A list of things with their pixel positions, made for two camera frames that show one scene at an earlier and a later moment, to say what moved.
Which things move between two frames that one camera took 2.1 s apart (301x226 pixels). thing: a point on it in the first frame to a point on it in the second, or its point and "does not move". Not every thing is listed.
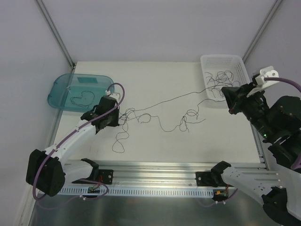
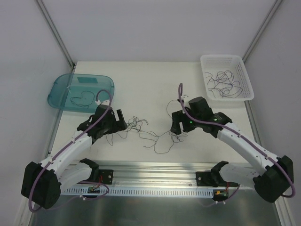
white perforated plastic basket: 220,71 does not move
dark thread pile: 225,77 does not move
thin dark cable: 223,79 does not move
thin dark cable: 210,78 does not move
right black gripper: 237,98 to 177,122
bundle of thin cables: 129,113 to 160,144
